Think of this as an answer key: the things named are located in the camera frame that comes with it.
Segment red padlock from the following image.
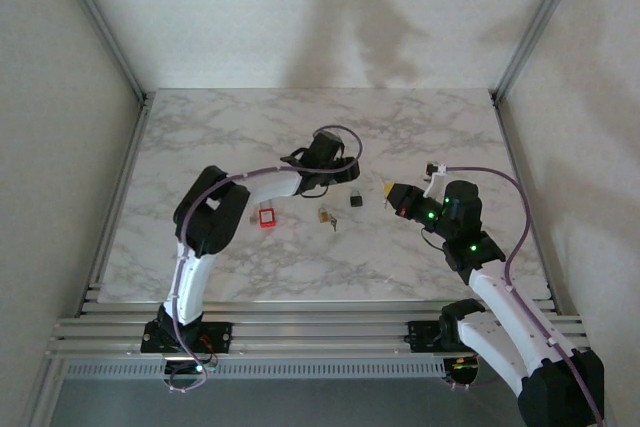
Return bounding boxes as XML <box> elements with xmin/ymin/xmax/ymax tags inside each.
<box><xmin>248</xmin><ymin>205</ymin><xmax>278</xmax><ymax>230</ymax></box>

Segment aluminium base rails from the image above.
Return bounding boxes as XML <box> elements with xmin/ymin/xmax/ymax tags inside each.
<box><xmin>46</xmin><ymin>286</ymin><xmax>595</xmax><ymax>361</ymax></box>

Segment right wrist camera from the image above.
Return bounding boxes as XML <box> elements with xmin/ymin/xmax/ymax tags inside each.
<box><xmin>422</xmin><ymin>160</ymin><xmax>450</xmax><ymax>199</ymax></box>

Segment aluminium side rail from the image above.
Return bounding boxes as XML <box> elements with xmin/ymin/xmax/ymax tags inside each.
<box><xmin>492</xmin><ymin>94</ymin><xmax>561</xmax><ymax>316</ymax></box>
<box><xmin>77</xmin><ymin>94</ymin><xmax>151</xmax><ymax>318</ymax></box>

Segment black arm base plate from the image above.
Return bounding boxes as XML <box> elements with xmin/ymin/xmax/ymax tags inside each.
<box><xmin>141</xmin><ymin>321</ymin><xmax>234</xmax><ymax>354</ymax></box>
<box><xmin>407</xmin><ymin>320</ymin><xmax>500</xmax><ymax>353</ymax></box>

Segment grey slotted cable duct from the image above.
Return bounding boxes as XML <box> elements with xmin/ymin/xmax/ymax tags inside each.
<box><xmin>64</xmin><ymin>359</ymin><xmax>447</xmax><ymax>380</ymax></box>

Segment aluminium frame post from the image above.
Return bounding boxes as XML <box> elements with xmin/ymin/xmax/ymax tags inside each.
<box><xmin>47</xmin><ymin>0</ymin><xmax>149</xmax><ymax>104</ymax></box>
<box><xmin>491</xmin><ymin>0</ymin><xmax>595</xmax><ymax>103</ymax></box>

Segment aluminium frame leg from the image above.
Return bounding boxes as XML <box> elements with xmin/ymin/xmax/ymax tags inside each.
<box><xmin>19</xmin><ymin>359</ymin><xmax>69</xmax><ymax>427</ymax></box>

